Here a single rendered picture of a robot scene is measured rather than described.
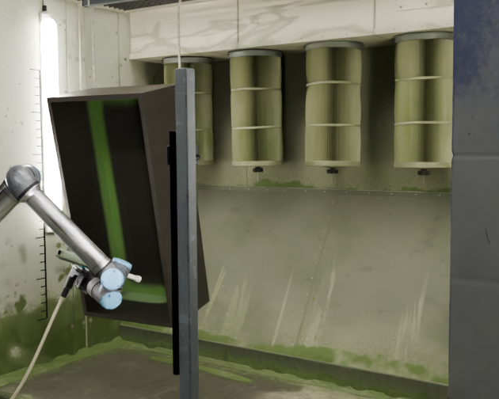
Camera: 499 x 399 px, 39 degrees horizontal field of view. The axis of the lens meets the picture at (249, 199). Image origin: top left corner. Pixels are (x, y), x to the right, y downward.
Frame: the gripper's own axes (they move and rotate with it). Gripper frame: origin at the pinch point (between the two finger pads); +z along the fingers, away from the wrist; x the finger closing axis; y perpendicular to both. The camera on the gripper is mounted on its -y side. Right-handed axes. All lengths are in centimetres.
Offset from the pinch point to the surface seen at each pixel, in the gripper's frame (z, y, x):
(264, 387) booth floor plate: -37, 26, 122
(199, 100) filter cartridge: 101, -107, 98
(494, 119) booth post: -166, -119, -4
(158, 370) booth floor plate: 25, 53, 102
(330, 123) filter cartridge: -3, -123, 110
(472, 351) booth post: -180, -54, 22
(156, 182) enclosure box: -3, -51, 17
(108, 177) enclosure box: 60, -39, 33
